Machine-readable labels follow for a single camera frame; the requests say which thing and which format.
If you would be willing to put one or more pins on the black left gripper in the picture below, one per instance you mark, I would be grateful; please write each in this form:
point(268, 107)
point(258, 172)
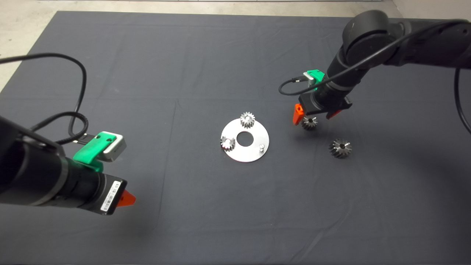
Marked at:
point(95, 191)

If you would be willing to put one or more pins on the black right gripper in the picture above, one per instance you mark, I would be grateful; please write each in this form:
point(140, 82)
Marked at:
point(325, 102)

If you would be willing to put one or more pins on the small steel gear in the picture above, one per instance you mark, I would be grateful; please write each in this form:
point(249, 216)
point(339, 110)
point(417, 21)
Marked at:
point(228, 143)
point(247, 120)
point(310, 123)

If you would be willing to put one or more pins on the large dark steel gear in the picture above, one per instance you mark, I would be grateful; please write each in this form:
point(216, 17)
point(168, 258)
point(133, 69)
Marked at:
point(340, 149)

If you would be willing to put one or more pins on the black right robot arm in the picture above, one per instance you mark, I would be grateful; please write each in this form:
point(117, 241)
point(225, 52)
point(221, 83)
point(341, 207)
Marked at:
point(368, 33)

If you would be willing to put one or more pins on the round metal plate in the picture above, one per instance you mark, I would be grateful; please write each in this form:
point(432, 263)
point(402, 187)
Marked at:
point(250, 154)

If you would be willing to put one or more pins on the dark grey table cloth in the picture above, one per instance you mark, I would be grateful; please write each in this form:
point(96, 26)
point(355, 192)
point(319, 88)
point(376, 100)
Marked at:
point(147, 73)

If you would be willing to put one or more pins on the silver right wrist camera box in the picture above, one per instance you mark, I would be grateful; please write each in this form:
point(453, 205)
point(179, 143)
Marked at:
point(310, 81)

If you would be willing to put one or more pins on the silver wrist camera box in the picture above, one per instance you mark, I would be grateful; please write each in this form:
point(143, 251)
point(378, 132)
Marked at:
point(114, 151)
point(310, 81)

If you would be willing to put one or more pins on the green right camera mount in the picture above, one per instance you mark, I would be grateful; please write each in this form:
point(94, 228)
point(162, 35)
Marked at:
point(317, 76)

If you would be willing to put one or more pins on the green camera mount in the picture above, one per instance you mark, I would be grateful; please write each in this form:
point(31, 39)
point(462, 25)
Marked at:
point(317, 76)
point(92, 152)

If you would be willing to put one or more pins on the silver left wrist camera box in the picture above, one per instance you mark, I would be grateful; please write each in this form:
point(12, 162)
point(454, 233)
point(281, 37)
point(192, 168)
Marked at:
point(114, 151)

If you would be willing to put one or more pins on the green left camera mount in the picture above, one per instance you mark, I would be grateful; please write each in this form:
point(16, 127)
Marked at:
point(92, 152)

